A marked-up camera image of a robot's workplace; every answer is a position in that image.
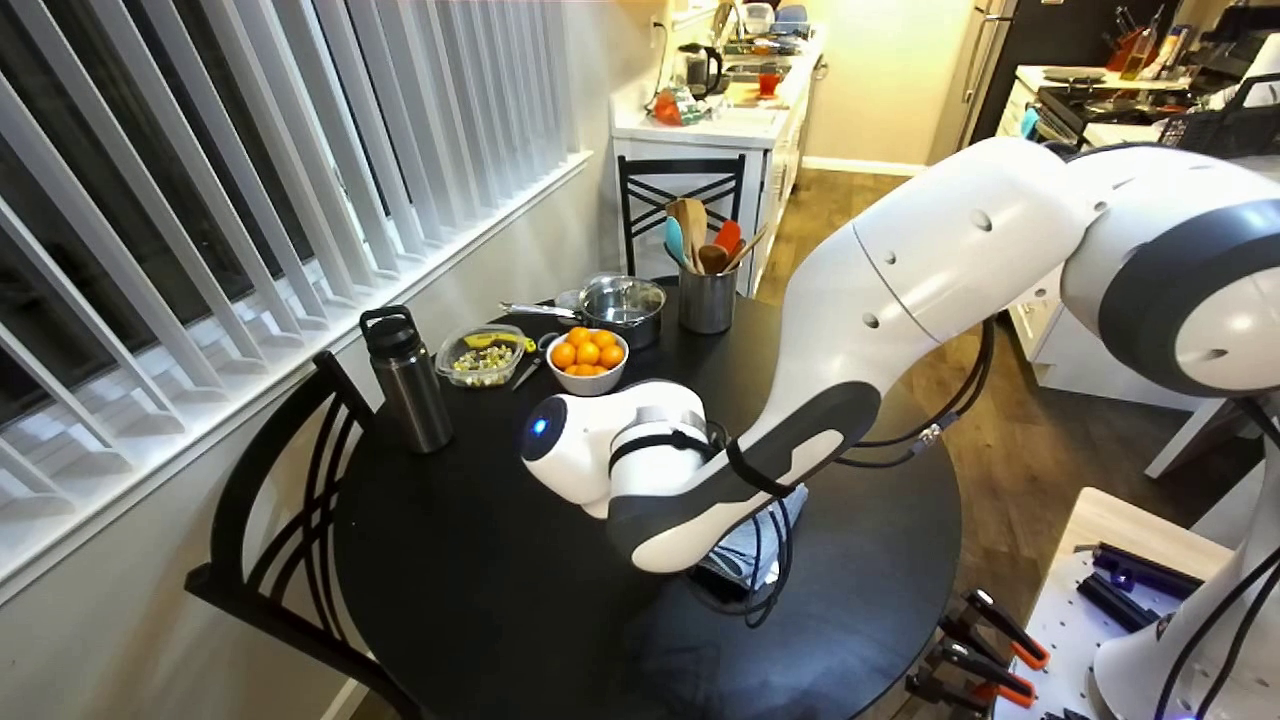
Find blue towel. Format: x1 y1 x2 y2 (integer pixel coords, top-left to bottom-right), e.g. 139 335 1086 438
704 487 810 591

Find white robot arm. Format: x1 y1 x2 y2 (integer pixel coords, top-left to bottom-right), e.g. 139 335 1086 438
519 134 1280 720

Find white bowl of oranges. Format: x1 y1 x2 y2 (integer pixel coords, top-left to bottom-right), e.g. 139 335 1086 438
546 326 628 396

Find steel pot with lid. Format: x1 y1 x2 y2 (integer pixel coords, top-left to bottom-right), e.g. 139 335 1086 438
508 270 668 346

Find steel utensil holder cup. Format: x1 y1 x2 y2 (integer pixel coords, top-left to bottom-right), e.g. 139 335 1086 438
681 270 737 335

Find teal silicone spatula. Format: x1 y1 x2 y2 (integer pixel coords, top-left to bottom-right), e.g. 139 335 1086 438
661 215 691 270

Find plate with bananas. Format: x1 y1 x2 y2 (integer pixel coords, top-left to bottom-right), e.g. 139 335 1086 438
440 324 540 386

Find wooden spatula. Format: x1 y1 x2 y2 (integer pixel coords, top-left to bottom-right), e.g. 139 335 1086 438
672 194 707 274

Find black chair at counter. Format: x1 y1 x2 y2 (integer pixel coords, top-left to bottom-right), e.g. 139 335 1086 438
618 155 743 274

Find dark metal water bottle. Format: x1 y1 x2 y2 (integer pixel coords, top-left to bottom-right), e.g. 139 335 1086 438
359 303 452 457

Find white kitchen counter cabinet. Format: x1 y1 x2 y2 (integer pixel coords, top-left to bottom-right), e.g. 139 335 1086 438
611 49 824 297

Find round black table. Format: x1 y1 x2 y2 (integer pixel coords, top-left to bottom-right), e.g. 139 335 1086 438
336 378 962 720

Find black kettle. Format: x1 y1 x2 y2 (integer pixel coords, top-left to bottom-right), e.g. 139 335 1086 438
681 45 727 99

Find black metal chair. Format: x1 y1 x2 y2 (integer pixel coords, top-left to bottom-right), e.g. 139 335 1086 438
184 350 419 720

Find black orange clamp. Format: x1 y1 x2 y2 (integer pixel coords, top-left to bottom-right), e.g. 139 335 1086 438
963 586 1048 671
938 641 1036 707

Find white vertical window blinds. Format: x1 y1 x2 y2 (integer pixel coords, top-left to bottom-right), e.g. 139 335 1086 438
0 0 589 564

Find purple black tool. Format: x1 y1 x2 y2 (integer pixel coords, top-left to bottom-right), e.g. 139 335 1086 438
1078 543 1202 630

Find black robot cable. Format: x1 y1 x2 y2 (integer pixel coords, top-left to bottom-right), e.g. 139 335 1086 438
715 315 1000 630

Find white pegboard robot base plate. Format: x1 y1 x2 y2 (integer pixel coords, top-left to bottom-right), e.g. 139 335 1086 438
991 487 1228 720

